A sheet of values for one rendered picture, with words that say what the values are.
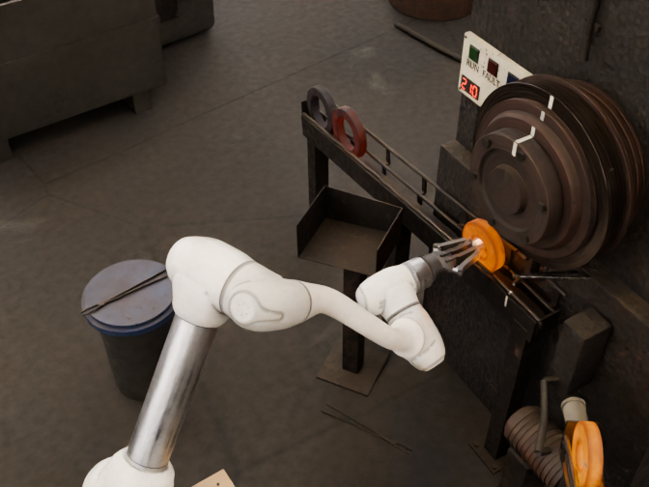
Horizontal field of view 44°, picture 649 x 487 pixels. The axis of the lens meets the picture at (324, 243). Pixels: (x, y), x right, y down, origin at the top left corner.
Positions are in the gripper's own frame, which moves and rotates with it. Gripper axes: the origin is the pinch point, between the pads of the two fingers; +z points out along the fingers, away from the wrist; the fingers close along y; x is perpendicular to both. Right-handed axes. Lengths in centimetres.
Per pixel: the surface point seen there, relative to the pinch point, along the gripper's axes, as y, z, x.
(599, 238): 38, -1, 34
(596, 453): 67, -22, 2
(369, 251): -26.8, -21.5, -14.7
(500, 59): -16, 13, 47
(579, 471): 65, -23, -7
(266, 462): -13, -72, -73
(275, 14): -276, 71, -79
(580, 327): 39.5, -1.3, 3.6
